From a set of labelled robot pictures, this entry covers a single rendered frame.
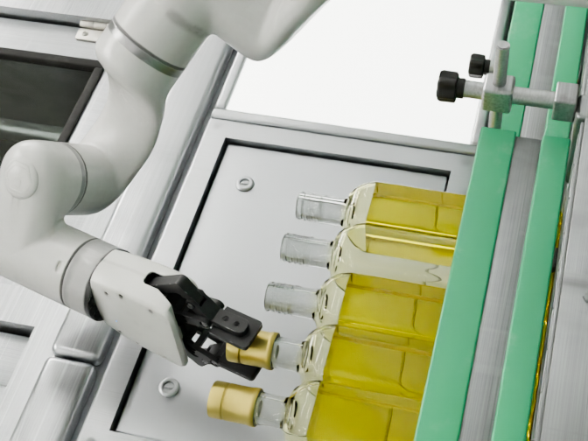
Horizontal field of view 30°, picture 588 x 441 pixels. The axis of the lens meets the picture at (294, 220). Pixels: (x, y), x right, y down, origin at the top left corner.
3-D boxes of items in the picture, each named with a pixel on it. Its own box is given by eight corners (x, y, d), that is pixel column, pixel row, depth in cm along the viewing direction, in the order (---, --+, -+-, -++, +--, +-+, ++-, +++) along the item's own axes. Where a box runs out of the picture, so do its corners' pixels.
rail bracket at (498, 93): (563, 169, 107) (437, 150, 110) (587, 42, 94) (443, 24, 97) (560, 192, 106) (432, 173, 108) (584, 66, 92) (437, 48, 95)
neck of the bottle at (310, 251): (334, 252, 110) (288, 244, 111) (332, 234, 108) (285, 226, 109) (327, 276, 108) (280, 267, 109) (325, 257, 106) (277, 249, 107)
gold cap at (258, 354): (282, 346, 104) (238, 337, 105) (278, 325, 102) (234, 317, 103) (272, 377, 102) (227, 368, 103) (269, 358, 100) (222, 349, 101)
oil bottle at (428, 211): (556, 241, 111) (351, 208, 116) (563, 206, 107) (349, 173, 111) (549, 285, 108) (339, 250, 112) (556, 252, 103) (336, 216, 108)
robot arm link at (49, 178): (55, 133, 115) (-3, 127, 106) (137, 167, 111) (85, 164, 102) (15, 268, 117) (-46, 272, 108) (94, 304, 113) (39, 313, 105)
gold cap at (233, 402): (257, 430, 100) (211, 422, 101) (266, 393, 101) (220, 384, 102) (250, 423, 97) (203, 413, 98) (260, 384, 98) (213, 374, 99)
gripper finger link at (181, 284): (136, 295, 105) (183, 329, 105) (150, 265, 99) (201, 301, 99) (143, 286, 106) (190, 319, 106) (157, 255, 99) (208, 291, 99)
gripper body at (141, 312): (89, 337, 111) (182, 381, 107) (66, 279, 103) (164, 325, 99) (131, 282, 115) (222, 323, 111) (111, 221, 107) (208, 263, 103)
